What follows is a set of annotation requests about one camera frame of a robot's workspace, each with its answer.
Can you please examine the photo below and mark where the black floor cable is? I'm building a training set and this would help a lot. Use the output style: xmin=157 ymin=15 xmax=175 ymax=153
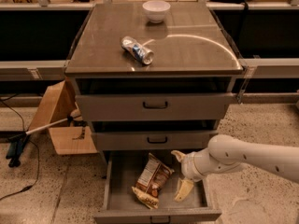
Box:
xmin=0 ymin=93 xmax=41 ymax=202

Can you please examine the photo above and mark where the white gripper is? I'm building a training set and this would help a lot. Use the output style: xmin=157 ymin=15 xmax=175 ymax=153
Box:
xmin=171 ymin=150 xmax=206 ymax=203

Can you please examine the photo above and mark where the grey bottom drawer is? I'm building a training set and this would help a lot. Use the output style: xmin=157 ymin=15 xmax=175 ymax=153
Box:
xmin=94 ymin=150 xmax=221 ymax=224

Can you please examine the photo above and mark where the open cardboard box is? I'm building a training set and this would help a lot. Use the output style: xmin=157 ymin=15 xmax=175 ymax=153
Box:
xmin=28 ymin=81 xmax=96 ymax=155

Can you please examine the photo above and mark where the grey drawer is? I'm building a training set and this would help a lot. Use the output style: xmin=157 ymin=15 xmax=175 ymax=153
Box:
xmin=76 ymin=93 xmax=235 ymax=121
xmin=92 ymin=131 xmax=218 ymax=150
xmin=94 ymin=150 xmax=221 ymax=224

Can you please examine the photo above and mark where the white ceramic bowl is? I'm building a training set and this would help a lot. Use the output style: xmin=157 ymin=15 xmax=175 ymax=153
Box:
xmin=142 ymin=0 xmax=171 ymax=23

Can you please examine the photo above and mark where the brown chip bag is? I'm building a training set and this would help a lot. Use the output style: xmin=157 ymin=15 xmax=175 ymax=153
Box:
xmin=132 ymin=153 xmax=174 ymax=209

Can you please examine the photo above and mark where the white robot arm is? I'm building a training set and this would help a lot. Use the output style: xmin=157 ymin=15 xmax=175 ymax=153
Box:
xmin=171 ymin=134 xmax=299 ymax=202

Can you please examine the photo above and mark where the grey drawer cabinet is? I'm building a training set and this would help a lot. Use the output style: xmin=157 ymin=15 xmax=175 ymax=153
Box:
xmin=66 ymin=2 xmax=243 ymax=224

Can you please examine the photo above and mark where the reacher grabber tool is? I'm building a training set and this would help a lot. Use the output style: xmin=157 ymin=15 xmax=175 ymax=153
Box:
xmin=5 ymin=109 xmax=82 ymax=168

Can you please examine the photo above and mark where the crushed silver blue can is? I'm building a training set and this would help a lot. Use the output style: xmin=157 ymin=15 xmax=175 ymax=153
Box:
xmin=121 ymin=36 xmax=154 ymax=65

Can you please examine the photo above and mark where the grey top drawer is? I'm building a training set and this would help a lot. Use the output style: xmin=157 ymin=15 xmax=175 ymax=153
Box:
xmin=76 ymin=93 xmax=235 ymax=121

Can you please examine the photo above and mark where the grey middle drawer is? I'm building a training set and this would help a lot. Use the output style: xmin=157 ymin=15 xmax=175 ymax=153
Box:
xmin=92 ymin=131 xmax=218 ymax=150

